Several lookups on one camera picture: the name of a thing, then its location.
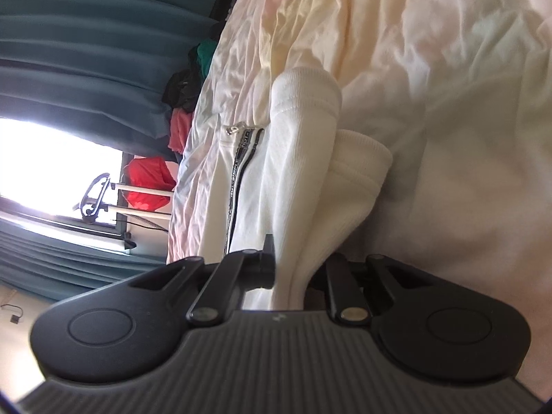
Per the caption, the white drying rack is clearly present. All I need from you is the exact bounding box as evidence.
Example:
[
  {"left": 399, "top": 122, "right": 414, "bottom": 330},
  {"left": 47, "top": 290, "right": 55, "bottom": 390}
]
[{"left": 102, "top": 181, "right": 174, "bottom": 220}]

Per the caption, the black cable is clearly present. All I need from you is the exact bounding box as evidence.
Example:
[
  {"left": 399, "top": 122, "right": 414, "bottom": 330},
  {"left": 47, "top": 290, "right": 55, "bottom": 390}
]
[{"left": 125, "top": 216, "right": 170, "bottom": 234}]

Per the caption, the white zip-up sweatshirt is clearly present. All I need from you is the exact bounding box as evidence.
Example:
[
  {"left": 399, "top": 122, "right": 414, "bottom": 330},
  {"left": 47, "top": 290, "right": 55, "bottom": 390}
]
[{"left": 197, "top": 66, "right": 394, "bottom": 311}]

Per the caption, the coral pink garment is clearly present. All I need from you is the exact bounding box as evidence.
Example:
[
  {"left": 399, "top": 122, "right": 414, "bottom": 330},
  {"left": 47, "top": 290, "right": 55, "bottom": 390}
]
[{"left": 167, "top": 107, "right": 195, "bottom": 154}]

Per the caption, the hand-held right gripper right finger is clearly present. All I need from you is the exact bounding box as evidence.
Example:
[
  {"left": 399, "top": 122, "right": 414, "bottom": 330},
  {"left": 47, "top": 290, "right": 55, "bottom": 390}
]
[{"left": 326, "top": 254, "right": 427, "bottom": 325}]

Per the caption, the red cloth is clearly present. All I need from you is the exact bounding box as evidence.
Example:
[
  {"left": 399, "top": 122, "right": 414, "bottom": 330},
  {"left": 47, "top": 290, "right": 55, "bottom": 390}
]
[{"left": 122, "top": 157, "right": 178, "bottom": 211}]

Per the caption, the black garment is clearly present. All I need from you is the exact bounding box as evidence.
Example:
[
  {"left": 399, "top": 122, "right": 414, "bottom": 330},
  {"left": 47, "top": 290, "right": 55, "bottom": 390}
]
[{"left": 162, "top": 68, "right": 203, "bottom": 113}]

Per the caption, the green garment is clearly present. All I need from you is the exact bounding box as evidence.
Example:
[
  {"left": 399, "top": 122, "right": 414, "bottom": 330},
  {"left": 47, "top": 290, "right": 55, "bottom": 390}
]
[{"left": 195, "top": 39, "right": 220, "bottom": 74}]

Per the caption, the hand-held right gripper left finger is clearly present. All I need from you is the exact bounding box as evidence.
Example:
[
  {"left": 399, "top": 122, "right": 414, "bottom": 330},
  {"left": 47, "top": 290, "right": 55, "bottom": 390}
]
[{"left": 129, "top": 234, "right": 277, "bottom": 327}]

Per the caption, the black clothes hanger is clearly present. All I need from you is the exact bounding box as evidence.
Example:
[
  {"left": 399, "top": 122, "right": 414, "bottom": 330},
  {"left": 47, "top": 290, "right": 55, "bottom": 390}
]
[{"left": 77, "top": 172, "right": 112, "bottom": 223}]

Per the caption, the teal curtain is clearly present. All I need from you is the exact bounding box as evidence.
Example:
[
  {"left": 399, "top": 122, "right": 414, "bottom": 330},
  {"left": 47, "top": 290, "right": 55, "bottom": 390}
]
[{"left": 0, "top": 0, "right": 242, "bottom": 143}]

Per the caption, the cream bed sheet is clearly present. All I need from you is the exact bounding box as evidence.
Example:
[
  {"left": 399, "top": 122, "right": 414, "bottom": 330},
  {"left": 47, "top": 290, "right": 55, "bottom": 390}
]
[{"left": 166, "top": 0, "right": 552, "bottom": 402}]

